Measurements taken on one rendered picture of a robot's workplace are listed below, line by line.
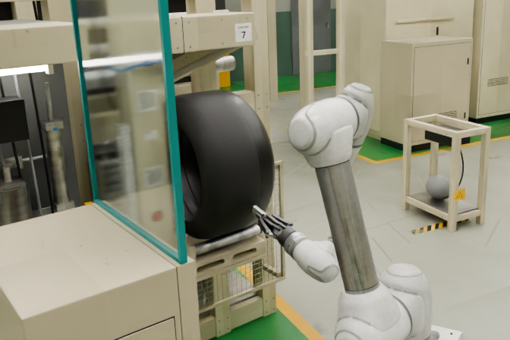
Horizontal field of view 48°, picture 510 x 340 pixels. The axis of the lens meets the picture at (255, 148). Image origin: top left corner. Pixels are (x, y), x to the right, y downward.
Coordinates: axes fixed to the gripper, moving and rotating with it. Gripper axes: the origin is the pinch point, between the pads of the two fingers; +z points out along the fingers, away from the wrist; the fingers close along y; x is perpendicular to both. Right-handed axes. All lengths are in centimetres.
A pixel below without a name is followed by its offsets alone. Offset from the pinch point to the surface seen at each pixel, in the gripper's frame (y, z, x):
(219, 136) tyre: 11.8, 14.0, -28.7
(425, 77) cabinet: -413, 231, 81
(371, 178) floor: -294, 181, 156
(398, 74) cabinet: -397, 257, 84
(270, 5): -485, 613, 100
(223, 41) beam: -19, 62, -48
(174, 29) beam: 5, 64, -54
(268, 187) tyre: -5.7, 3.3, -8.0
